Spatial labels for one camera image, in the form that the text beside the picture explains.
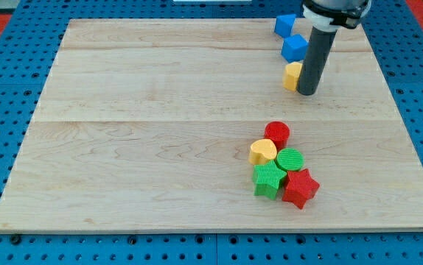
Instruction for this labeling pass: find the green star block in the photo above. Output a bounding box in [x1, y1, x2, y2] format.
[252, 160, 287, 200]

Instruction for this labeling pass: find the red star block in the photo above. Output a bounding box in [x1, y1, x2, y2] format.
[282, 169, 320, 210]

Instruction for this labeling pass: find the yellow heart block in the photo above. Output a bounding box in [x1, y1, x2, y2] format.
[248, 139, 277, 165]

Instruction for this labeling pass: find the red cylinder block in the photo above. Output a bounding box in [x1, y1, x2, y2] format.
[264, 121, 290, 151]

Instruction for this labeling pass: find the wooden board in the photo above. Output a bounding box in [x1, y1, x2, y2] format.
[0, 19, 423, 234]

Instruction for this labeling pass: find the green cylinder block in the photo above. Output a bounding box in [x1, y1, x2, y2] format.
[276, 148, 304, 171]

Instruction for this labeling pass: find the yellow pentagon block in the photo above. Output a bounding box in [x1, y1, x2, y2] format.
[282, 62, 303, 91]

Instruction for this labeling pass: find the blue cube block near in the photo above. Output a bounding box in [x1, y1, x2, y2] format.
[281, 35, 308, 63]

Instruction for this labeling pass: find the blue cube block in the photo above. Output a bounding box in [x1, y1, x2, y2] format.
[274, 14, 297, 38]
[281, 35, 308, 63]

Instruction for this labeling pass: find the blue cube block far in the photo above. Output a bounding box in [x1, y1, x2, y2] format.
[274, 14, 297, 38]

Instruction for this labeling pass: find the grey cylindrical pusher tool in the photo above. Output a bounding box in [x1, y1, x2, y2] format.
[297, 27, 337, 96]

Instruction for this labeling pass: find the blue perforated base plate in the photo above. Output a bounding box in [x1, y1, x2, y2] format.
[0, 0, 423, 264]

